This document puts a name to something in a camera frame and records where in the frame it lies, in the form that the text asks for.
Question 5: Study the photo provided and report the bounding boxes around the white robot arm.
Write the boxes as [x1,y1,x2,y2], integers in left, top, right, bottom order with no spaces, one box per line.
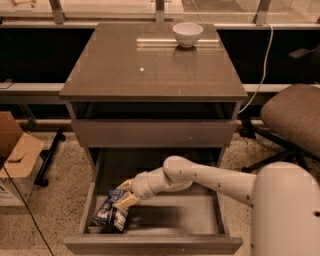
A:
[114,156,320,256]

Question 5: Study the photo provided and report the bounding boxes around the grey drawer cabinet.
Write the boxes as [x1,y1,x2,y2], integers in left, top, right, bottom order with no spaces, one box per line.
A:
[60,23,247,167]

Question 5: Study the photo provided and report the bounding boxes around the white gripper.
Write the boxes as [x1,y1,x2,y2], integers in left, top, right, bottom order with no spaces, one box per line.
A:
[112,172,155,209]

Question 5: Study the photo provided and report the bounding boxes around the open grey middle drawer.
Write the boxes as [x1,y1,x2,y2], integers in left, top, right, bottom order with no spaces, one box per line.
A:
[65,149,243,256]

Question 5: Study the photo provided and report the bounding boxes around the cardboard box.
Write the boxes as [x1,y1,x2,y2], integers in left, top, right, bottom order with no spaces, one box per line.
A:
[0,112,44,206]

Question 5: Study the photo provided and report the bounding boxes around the black metal floor stand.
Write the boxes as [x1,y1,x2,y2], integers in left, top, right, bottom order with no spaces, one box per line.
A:
[34,128,66,187]

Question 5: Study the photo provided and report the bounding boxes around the blue chip bag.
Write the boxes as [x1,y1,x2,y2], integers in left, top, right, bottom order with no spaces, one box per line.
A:
[88,190,128,234]

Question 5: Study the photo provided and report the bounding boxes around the brown office chair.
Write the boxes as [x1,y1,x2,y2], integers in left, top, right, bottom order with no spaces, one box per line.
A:
[240,84,320,173]

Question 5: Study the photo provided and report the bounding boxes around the white ceramic bowl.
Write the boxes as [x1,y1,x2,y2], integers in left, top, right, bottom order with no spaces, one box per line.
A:
[173,23,203,48]

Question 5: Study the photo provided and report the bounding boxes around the closed grey upper drawer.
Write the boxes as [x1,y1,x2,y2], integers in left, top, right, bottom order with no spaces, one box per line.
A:
[72,119,236,148]

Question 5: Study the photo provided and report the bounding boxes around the white cable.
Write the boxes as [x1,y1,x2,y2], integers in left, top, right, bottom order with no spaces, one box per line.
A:
[237,22,274,115]

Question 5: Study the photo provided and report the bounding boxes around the black cable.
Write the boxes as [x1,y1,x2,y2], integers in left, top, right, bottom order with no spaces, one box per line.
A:
[0,155,56,256]

